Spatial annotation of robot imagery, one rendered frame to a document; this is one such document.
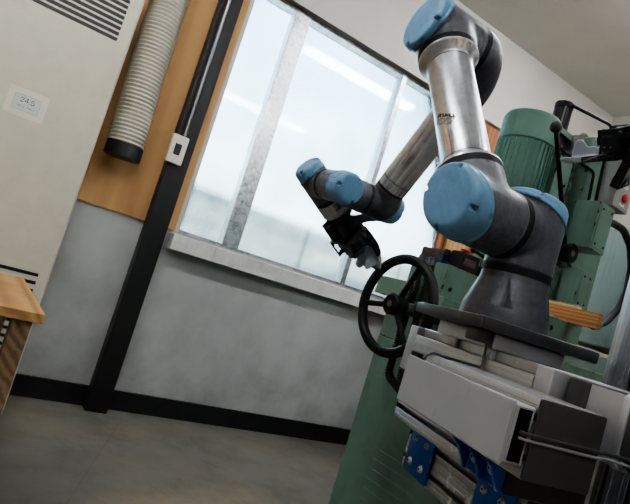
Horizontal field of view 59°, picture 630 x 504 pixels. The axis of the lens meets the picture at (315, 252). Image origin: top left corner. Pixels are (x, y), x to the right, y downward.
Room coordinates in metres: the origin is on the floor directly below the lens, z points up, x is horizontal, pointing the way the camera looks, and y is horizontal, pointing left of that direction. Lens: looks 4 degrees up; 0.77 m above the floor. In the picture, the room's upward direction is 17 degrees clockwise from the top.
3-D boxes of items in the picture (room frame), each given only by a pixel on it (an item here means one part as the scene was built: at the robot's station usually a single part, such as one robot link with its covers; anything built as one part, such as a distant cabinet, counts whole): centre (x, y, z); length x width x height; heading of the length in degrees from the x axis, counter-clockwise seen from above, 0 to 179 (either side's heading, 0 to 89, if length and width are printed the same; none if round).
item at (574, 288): (1.67, -0.78, 1.02); 0.09 x 0.07 x 0.12; 34
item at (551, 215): (0.95, -0.34, 0.98); 0.13 x 0.12 x 0.14; 120
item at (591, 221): (1.69, -0.80, 1.22); 0.09 x 0.08 x 0.15; 124
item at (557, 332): (1.64, -0.45, 0.87); 0.61 x 0.30 x 0.06; 34
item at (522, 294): (0.96, -0.35, 0.87); 0.15 x 0.15 x 0.10
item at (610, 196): (1.76, -0.88, 1.40); 0.10 x 0.06 x 0.16; 124
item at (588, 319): (1.65, -0.57, 0.92); 0.63 x 0.02 x 0.04; 34
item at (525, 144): (1.70, -0.53, 1.35); 0.18 x 0.18 x 0.31
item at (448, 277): (1.59, -0.38, 0.91); 0.15 x 0.14 x 0.09; 34
